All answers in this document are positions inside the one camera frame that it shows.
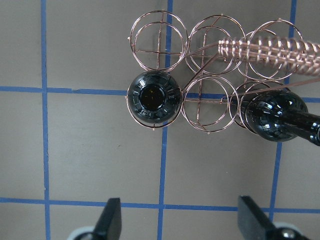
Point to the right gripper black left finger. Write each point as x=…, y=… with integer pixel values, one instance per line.
x=109, y=224

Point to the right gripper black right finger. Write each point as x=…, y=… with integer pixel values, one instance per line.
x=253, y=222

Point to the dark wine bottle in basket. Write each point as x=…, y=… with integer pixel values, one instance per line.
x=280, y=116
x=154, y=97

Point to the copper wire wine basket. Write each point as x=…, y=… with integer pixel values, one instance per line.
x=218, y=66

